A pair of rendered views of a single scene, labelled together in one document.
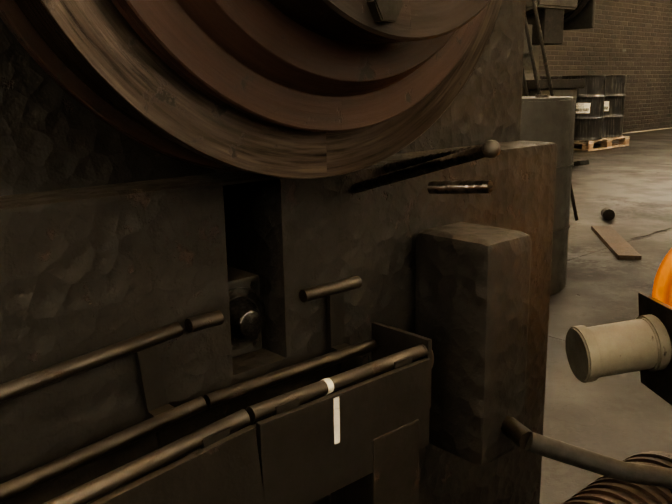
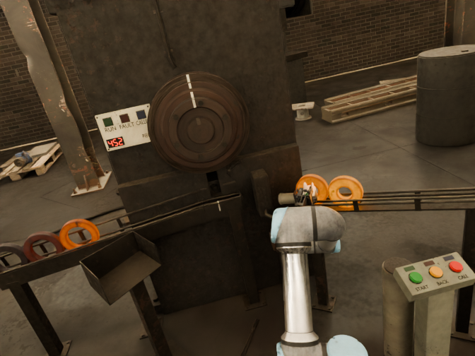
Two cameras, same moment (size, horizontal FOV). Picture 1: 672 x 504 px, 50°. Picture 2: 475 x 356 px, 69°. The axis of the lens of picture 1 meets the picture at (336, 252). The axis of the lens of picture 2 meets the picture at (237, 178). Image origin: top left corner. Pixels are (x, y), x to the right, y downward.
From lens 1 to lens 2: 1.34 m
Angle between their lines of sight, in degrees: 37
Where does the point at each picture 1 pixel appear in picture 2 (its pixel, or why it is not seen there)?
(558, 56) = not seen: outside the picture
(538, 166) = (291, 152)
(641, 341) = (289, 198)
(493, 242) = (255, 177)
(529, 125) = (450, 68)
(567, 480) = (383, 224)
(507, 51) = (285, 123)
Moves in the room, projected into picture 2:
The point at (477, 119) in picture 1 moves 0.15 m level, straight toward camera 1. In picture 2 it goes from (277, 140) to (259, 151)
